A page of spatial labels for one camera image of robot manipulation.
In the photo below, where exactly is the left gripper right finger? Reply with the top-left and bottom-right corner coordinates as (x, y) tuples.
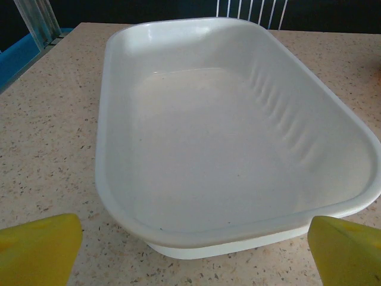
(307, 215), (381, 286)

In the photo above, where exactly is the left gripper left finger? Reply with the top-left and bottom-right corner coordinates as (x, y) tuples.
(0, 212), (83, 286)

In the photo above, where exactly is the white plastic container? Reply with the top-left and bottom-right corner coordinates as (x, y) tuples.
(94, 20), (381, 259)

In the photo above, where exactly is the aluminium side rail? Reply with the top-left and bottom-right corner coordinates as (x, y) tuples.
(0, 29), (75, 97)

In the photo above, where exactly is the aluminium frame post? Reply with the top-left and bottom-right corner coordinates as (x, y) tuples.
(13, 0), (63, 49)

